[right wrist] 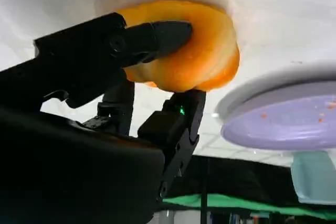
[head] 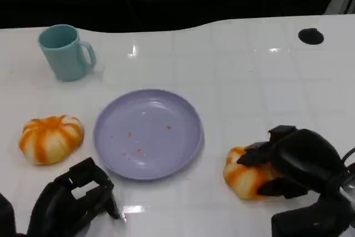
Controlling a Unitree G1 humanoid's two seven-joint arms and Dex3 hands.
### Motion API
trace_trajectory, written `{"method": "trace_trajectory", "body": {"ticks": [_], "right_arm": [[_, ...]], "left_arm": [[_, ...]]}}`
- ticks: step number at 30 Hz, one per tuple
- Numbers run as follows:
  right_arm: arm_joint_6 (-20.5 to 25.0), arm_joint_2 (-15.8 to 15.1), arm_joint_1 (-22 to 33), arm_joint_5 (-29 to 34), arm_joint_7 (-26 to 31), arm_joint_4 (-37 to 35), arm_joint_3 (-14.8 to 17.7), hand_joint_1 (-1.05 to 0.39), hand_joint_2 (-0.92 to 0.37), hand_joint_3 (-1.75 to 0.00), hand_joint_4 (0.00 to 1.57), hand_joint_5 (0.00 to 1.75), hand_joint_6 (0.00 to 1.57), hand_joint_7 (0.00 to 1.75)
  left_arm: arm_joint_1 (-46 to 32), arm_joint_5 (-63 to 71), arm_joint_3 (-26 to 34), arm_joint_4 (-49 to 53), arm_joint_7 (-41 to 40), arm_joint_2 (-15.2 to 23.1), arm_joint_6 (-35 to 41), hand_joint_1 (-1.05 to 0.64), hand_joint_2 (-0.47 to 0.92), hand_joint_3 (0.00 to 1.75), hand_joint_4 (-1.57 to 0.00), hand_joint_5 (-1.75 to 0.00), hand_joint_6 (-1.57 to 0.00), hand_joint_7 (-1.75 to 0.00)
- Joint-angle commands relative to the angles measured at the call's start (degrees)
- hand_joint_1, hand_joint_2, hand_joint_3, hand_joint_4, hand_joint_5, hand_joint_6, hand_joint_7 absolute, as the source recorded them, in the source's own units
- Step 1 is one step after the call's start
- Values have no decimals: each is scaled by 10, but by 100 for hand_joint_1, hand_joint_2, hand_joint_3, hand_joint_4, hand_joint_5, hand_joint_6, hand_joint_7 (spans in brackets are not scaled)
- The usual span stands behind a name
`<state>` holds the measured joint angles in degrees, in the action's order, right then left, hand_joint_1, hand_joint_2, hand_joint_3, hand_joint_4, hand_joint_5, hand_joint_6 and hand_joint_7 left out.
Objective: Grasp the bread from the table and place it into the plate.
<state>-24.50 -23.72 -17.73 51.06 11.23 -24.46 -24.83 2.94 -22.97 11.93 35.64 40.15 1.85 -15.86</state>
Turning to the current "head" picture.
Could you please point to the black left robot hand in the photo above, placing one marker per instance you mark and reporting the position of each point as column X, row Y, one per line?
column 55, row 209

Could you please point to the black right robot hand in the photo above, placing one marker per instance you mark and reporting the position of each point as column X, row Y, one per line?
column 305, row 159

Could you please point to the orange and white bread roll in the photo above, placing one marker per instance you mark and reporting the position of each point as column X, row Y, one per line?
column 244, row 178
column 51, row 140

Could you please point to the lilac plate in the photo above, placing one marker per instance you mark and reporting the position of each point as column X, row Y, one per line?
column 149, row 134

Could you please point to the pale green mug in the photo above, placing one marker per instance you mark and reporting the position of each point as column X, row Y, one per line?
column 63, row 56

